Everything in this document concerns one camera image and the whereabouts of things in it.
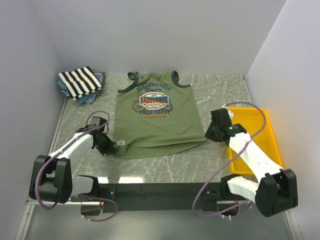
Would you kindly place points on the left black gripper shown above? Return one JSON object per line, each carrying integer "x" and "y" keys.
{"x": 106, "y": 150}

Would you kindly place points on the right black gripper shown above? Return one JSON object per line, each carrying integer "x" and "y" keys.
{"x": 209, "y": 134}

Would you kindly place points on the olive green tank top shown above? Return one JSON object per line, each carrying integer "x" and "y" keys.
{"x": 156, "y": 116}

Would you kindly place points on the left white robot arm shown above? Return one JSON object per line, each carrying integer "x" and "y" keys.
{"x": 52, "y": 175}

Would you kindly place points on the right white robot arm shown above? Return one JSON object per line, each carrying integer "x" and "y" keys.
{"x": 275, "y": 190}

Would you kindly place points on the yellow plastic tray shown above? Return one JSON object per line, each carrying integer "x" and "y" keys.
{"x": 252, "y": 120}

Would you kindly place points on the teal folded top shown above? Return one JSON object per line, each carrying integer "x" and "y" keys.
{"x": 65, "y": 91}

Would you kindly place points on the black white striped folded top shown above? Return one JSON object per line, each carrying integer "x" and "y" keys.
{"x": 80, "y": 82}

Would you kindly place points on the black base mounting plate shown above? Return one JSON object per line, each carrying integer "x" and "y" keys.
{"x": 166, "y": 196}

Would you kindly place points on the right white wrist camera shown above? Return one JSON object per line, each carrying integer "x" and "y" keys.
{"x": 230, "y": 113}

